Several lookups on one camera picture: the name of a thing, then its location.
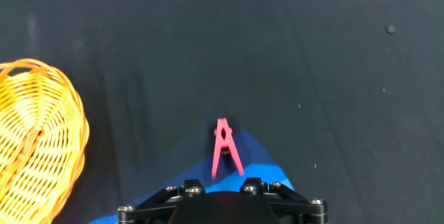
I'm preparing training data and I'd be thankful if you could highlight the pink plastic clamp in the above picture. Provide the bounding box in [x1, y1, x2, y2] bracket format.
[210, 117, 245, 180]

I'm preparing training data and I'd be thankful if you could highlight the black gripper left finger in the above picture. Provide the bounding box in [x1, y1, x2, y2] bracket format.
[117, 178, 206, 224]

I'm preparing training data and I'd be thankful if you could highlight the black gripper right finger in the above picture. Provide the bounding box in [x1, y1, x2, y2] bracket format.
[239, 178, 329, 224]

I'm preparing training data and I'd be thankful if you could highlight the yellow wicker basket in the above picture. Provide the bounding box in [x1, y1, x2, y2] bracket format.
[0, 58, 90, 224]

